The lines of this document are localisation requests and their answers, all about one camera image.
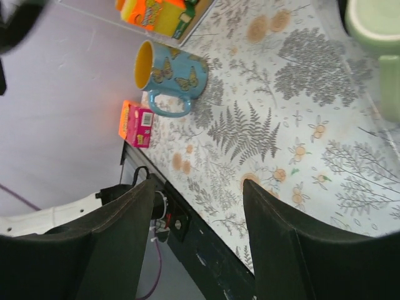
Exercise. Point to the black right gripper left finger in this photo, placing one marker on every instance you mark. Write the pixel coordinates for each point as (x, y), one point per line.
(97, 256)

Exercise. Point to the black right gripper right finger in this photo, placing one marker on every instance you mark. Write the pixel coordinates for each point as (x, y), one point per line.
(296, 256)

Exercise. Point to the blue butterfly mug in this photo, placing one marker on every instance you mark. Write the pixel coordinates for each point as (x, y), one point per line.
(164, 70)

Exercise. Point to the green mug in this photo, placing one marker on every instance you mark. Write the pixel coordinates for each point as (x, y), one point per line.
(375, 26)

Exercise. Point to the orange pink candy box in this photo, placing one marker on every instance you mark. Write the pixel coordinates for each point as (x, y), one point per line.
(136, 123)

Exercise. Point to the floral table mat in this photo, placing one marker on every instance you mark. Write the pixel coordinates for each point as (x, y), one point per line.
(291, 104)

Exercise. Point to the colourful sponge packs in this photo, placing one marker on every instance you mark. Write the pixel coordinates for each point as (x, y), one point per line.
(166, 17)

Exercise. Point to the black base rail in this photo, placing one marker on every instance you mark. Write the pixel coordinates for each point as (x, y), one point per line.
(214, 268)

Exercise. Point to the white wire wooden shelf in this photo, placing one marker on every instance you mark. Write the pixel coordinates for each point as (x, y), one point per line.
(105, 11)

